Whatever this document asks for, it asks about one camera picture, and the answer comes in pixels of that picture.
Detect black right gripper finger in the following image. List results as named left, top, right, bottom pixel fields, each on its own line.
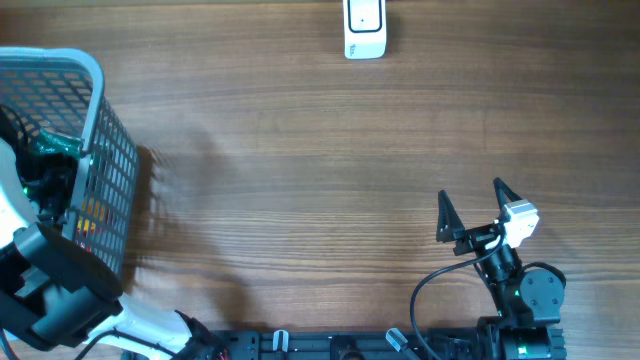
left=493, top=177, right=521, bottom=209
left=436, top=190, right=466, bottom=243

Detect green 3M gloves package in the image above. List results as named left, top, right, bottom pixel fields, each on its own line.
left=30, top=129, right=83, bottom=160

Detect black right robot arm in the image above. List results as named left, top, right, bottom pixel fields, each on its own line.
left=425, top=178, right=567, bottom=359

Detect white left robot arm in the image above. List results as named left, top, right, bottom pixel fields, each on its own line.
left=1, top=143, right=225, bottom=359

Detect white barcode scanner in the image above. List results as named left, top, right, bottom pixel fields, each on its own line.
left=342, top=0, right=387, bottom=60

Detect grey plastic mesh basket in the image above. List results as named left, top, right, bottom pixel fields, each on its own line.
left=1, top=47, right=139, bottom=275

